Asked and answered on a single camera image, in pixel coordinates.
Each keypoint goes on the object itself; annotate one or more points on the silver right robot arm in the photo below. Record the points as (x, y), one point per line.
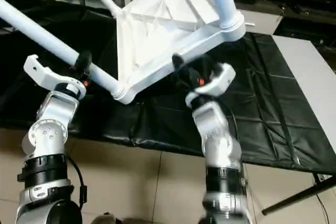
(218, 140)

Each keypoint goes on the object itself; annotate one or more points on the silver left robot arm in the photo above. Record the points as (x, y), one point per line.
(50, 129)

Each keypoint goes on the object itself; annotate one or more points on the black mat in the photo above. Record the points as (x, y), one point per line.
(157, 124)

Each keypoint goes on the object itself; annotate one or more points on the white drawer unit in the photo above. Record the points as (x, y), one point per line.
(262, 22)

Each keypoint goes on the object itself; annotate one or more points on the white flat board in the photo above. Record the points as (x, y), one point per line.
(310, 77)

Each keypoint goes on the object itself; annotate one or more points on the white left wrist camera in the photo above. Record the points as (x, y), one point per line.
(47, 77)

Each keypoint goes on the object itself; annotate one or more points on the black metal table frame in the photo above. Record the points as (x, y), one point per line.
(299, 195)

